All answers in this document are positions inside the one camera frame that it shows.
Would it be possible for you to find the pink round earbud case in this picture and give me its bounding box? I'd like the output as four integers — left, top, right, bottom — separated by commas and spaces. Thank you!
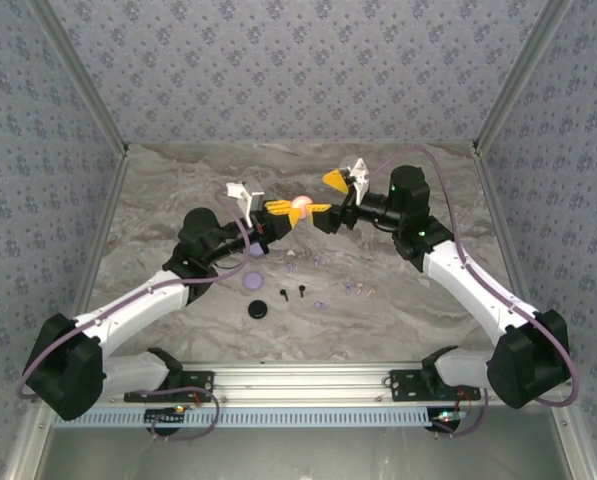
290, 195, 313, 220

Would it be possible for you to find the small led circuit board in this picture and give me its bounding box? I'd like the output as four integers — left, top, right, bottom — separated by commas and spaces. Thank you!
430, 408, 468, 432
144, 405, 189, 426

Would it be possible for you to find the grey metal base panel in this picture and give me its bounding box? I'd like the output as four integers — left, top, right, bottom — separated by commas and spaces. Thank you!
42, 427, 572, 480

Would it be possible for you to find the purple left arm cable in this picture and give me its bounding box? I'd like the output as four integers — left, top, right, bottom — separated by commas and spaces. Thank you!
16, 192, 252, 442

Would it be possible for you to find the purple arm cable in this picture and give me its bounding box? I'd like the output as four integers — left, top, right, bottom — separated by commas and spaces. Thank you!
16, 192, 252, 442
369, 144, 581, 439

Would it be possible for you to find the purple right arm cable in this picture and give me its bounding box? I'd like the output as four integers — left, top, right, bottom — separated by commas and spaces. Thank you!
369, 144, 581, 439

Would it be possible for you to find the aluminium table side rail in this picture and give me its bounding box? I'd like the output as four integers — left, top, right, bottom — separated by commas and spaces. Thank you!
70, 147, 131, 321
472, 144, 534, 314

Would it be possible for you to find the aluminium upright frame post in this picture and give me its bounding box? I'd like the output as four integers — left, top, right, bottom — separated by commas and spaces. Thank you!
26, 0, 131, 157
471, 0, 578, 154

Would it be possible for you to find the long aluminium mounting rail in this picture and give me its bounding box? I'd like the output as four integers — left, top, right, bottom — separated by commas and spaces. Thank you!
110, 362, 489, 405

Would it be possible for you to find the slotted pale cable duct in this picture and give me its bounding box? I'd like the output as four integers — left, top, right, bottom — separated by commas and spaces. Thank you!
52, 405, 462, 430

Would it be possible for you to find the aluminium lower frame bar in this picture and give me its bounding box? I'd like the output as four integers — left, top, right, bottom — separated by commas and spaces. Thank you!
547, 399, 597, 480
0, 403, 54, 480

